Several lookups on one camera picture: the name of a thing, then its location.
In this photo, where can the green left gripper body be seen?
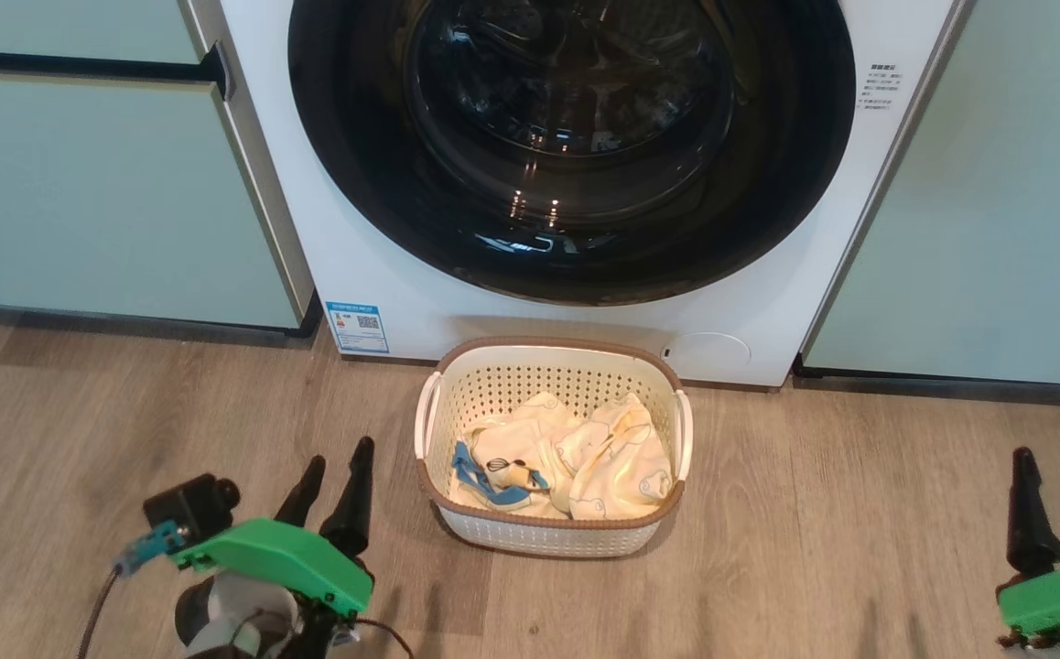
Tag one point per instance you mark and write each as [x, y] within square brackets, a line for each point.
[283, 554]

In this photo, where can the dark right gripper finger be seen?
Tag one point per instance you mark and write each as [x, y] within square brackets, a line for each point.
[1029, 531]

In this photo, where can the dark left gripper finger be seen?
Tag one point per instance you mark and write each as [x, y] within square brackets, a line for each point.
[303, 499]
[351, 513]

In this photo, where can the cream garment with blue trim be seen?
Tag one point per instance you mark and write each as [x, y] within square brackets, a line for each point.
[530, 439]

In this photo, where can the black round glass washer door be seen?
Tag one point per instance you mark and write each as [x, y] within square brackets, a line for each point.
[383, 183]

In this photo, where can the white front-load washing machine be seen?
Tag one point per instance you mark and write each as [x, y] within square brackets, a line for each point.
[576, 320]

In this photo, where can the blue energy label sticker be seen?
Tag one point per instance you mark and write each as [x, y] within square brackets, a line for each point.
[358, 328]

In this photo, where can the cream perforated laundry basket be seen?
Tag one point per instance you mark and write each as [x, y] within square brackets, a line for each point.
[548, 540]

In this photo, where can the pale green plain cabinet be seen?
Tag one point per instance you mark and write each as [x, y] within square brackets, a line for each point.
[997, 229]

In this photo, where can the round white filter cover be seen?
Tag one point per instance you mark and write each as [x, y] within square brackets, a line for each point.
[708, 351]

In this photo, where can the small printed text label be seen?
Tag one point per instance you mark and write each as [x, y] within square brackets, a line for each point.
[880, 87]

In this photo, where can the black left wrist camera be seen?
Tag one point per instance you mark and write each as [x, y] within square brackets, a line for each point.
[187, 503]

